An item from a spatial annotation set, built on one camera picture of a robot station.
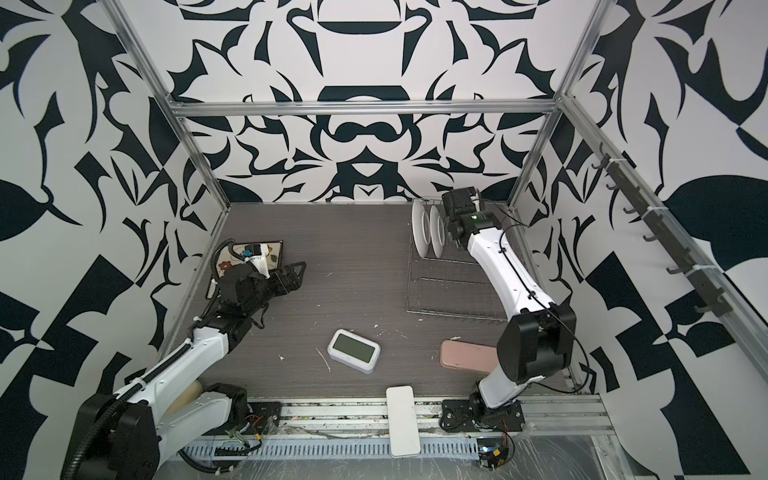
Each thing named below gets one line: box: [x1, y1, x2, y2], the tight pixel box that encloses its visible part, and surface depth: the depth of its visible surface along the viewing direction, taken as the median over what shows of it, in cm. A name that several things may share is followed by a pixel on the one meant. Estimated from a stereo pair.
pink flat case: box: [440, 339, 499, 375], surface depth 85 cm
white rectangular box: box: [386, 385, 421, 458], surface depth 72 cm
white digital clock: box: [327, 329, 381, 375], surface depth 83 cm
